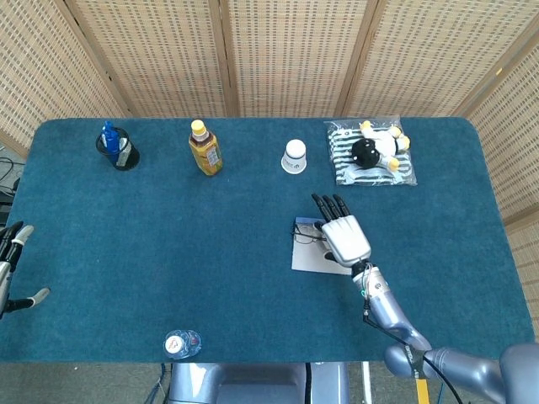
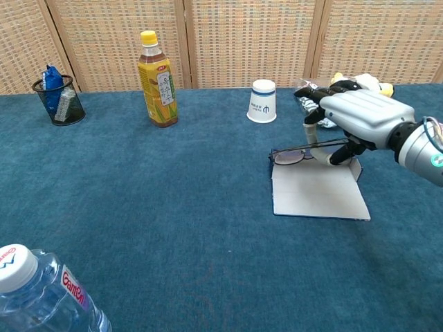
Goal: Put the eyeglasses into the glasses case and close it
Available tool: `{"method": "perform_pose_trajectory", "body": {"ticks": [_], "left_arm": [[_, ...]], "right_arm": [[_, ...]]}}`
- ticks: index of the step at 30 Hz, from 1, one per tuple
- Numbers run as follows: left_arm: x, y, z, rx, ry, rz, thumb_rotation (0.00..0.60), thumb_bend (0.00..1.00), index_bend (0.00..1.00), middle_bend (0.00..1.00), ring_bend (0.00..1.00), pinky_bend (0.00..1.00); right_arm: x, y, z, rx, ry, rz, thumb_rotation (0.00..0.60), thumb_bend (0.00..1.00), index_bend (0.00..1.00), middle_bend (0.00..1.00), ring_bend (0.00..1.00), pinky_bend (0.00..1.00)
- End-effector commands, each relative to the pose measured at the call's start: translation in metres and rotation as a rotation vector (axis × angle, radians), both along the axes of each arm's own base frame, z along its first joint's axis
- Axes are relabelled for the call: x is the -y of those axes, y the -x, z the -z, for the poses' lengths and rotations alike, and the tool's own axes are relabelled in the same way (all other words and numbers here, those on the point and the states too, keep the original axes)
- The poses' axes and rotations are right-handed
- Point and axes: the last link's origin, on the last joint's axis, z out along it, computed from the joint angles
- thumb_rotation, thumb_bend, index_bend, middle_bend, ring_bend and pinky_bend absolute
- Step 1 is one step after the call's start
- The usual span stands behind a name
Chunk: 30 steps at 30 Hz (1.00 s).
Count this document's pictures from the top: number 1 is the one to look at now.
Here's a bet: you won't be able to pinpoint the white card with glasses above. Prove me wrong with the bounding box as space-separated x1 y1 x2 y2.
291 216 355 277

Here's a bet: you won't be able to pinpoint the blue carpet table cover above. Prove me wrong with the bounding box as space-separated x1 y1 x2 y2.
0 116 536 364

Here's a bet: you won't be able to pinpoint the clear water bottle white cap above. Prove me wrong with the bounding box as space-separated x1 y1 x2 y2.
163 327 202 360

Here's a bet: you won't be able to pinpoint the black equipment with cables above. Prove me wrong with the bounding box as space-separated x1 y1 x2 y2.
0 155 22 224

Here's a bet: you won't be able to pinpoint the black cable along robot arm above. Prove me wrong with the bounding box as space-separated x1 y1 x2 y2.
361 294 464 404

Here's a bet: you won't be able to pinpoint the woven wicker folding screen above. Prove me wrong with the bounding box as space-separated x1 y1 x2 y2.
0 0 539 333

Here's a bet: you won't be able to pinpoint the black white plush toy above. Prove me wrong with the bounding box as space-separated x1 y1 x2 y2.
351 120 412 172

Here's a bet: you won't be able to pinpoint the dark-framed eyeglasses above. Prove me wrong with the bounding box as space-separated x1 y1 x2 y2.
290 221 328 246

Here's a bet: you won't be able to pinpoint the yellow corn tea bottle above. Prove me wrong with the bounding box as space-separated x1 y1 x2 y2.
188 120 224 178

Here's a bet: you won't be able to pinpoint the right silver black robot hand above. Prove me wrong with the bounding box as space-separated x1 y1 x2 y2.
311 193 372 268

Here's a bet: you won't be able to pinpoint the grey blue robot torso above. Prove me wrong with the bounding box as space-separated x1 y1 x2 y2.
167 361 350 404

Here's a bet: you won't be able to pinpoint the blue snack packet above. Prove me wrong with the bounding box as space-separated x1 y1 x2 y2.
100 120 121 163

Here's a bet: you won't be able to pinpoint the blue cable bundle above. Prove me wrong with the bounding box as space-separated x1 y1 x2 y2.
145 364 173 404

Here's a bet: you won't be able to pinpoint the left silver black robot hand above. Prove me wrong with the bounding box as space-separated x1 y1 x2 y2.
0 221 51 315

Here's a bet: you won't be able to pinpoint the striped cloth in plastic bag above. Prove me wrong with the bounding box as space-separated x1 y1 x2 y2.
323 115 419 188

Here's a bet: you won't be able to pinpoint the white paper cup blue print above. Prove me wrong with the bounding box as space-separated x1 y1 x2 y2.
280 139 308 175

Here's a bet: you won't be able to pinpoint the black mesh pen holder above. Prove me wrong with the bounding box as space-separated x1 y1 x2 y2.
95 127 141 172

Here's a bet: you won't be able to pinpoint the silver foil packet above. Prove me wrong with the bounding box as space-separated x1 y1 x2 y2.
116 136 131 167

